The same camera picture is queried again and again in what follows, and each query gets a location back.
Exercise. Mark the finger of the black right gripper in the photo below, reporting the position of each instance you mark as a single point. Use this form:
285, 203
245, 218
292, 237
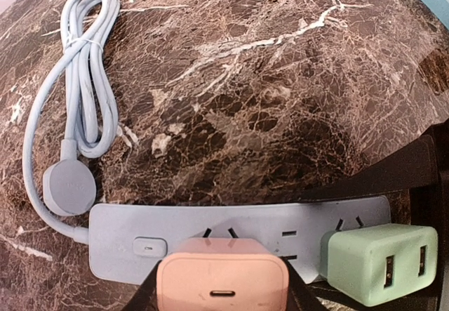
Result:
433, 297
420, 165

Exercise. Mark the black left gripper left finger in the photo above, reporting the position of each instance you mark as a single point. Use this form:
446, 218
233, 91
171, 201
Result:
145, 298

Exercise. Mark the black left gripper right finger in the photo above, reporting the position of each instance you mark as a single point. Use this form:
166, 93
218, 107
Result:
299, 296

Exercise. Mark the pink USB charger plug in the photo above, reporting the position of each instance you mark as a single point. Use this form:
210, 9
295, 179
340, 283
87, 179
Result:
222, 274

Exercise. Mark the light blue power strip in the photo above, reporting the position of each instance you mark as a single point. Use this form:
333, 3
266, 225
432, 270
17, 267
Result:
126, 241

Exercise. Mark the green dual USB charger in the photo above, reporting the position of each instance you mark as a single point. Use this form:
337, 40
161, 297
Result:
390, 258

